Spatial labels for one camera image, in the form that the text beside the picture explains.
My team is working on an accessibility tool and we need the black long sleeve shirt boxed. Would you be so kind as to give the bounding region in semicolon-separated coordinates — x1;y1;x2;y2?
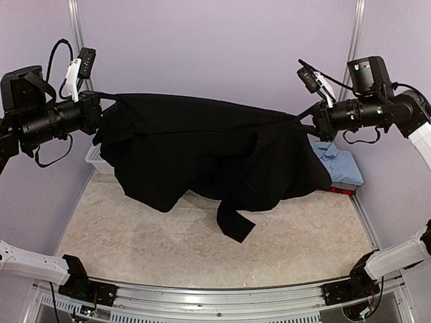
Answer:
93;94;332;242

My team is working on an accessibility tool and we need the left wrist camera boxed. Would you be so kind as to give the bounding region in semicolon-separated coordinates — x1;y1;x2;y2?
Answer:
59;47;96;102

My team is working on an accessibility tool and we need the light blue shirt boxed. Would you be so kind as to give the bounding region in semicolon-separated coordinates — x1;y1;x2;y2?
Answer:
310;141;364;186

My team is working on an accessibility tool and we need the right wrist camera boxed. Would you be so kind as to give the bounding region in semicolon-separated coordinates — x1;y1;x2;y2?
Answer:
296;59;337;108

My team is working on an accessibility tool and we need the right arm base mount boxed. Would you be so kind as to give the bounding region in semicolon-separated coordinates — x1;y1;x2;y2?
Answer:
322;252;380;306

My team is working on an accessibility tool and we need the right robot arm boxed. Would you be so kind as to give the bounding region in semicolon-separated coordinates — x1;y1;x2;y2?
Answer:
294;56;430;299

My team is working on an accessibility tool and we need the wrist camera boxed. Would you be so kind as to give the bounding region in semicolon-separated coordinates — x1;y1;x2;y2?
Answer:
59;47;96;102
296;59;337;108

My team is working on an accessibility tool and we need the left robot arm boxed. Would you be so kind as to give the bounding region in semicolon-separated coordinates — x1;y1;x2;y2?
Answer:
1;65;102;299

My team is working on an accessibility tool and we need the right aluminium corner post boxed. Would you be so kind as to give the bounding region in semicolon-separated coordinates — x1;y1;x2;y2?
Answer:
347;0;366;65

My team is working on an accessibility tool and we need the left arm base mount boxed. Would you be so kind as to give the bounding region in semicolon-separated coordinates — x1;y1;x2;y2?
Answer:
58;254;118;307

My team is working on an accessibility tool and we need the white perforated plastic basket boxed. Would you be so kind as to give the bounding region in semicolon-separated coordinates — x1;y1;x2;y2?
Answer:
85;145;114;174

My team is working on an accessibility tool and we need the aluminium front rail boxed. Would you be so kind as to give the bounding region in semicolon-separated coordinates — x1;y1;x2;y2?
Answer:
30;275;415;323

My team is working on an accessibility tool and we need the aluminium corner post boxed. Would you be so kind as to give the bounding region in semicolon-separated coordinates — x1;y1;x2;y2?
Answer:
347;0;366;65
67;0;85;54

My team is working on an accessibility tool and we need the red black plaid shirt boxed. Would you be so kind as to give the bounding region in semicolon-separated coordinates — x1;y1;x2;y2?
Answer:
323;182;357;196

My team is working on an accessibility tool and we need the left aluminium corner post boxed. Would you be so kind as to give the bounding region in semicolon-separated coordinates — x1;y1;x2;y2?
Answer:
67;0;85;54

